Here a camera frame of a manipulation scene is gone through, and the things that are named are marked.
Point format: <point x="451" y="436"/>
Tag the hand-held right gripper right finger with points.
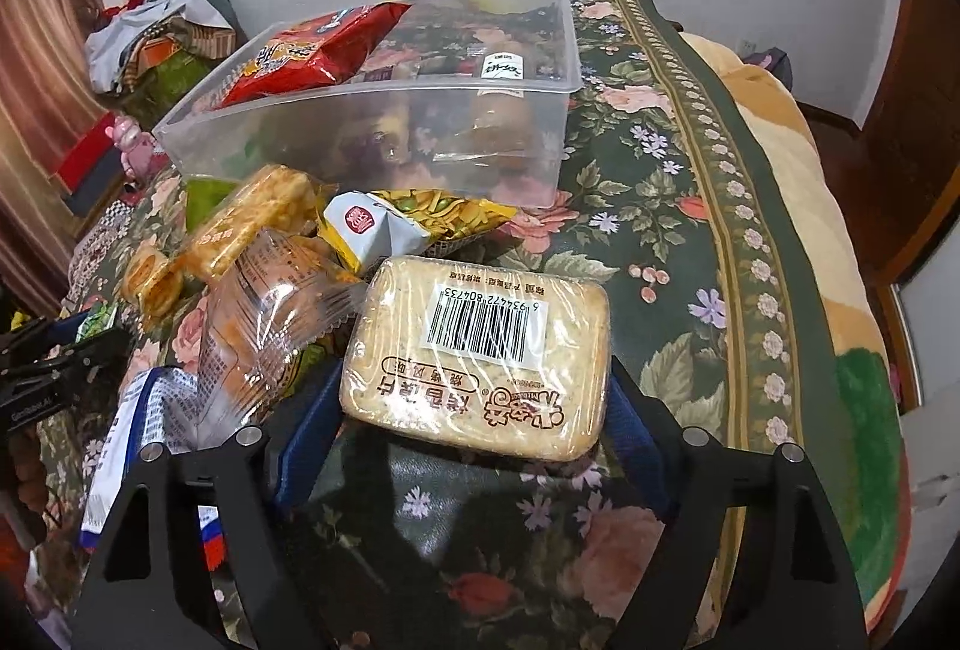
<point x="637" y="444"/>

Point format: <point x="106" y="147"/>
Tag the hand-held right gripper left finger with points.
<point x="306" y="451"/>

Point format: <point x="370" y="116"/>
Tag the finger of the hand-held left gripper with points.
<point x="101" y="350"/>

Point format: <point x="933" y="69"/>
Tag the toast bread packet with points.
<point x="480" y="388"/>

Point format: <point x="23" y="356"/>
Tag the clear plastic container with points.
<point x="300" y="129"/>

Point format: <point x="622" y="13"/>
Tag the small green packet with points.
<point x="97" y="320"/>

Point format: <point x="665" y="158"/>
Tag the white blue snack packet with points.
<point x="120" y="462"/>

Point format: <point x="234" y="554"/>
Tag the clear wrapped orange snack packet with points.
<point x="262" y="320"/>

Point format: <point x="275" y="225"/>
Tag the light green packet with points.
<point x="206" y="196"/>

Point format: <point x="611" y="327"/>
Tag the orange rice cracker packet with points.
<point x="240" y="215"/>

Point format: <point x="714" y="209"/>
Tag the red box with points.
<point x="86" y="151"/>

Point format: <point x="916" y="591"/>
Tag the pink toy figure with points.
<point x="135" y="144"/>

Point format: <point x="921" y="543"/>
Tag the green floral blanket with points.
<point x="645" y="208"/>

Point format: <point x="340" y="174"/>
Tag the yellow green snack bag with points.
<point x="427" y="215"/>

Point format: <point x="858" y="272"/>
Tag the brown curtain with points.
<point x="37" y="58"/>

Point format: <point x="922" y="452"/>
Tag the pile of clothes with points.
<point x="150" y="35"/>

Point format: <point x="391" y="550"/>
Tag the red snack bag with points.
<point x="300" y="58"/>

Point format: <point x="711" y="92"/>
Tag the brown packet with white label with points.
<point x="499" y="118"/>

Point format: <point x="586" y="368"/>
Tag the dark bag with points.
<point x="769" y="65"/>

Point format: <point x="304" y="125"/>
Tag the wooden door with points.
<point x="915" y="133"/>

